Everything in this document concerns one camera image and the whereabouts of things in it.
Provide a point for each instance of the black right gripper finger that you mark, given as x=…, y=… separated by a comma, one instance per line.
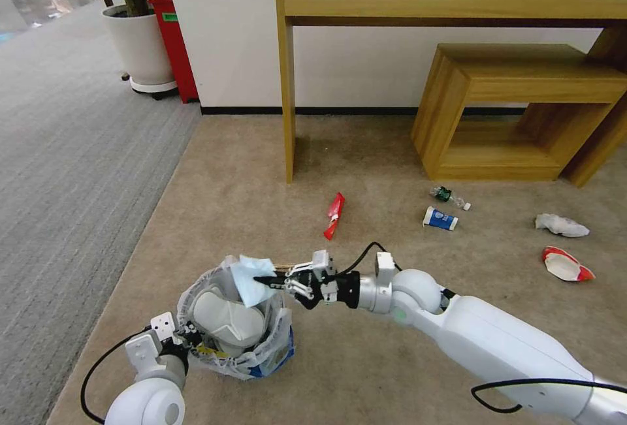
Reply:
x=294, y=270
x=296, y=288

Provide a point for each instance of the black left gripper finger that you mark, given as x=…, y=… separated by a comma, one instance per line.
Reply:
x=201, y=348
x=187, y=331

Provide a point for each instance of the light blue tissue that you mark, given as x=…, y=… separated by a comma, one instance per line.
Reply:
x=247, y=283

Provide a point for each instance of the blue trash bin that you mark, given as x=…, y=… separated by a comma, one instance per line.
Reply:
x=274, y=359

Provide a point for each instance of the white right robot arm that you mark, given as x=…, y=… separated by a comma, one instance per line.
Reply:
x=490, y=332

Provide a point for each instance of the clear plastic bin liner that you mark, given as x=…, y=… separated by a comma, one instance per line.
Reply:
x=196, y=297

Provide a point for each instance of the red snack wrapper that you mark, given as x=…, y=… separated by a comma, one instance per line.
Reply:
x=334, y=216

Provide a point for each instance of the crushed green plastic bottle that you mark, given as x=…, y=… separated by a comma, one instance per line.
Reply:
x=446, y=195

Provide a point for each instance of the red and white crushed carton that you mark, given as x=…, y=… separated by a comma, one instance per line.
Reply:
x=568, y=264

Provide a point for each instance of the white crumpled tissue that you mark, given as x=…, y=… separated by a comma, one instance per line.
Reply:
x=561, y=225

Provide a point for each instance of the white wheeled pot saucer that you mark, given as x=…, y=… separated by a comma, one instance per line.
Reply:
x=154, y=86

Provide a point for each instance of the red cabinet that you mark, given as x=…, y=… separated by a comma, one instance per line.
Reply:
x=176, y=53

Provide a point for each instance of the wooden stool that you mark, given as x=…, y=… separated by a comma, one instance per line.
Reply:
x=495, y=82

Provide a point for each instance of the white plant pot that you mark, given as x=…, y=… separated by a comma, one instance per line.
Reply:
x=139, y=43

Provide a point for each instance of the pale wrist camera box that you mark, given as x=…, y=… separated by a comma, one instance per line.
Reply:
x=322, y=261
x=164, y=325

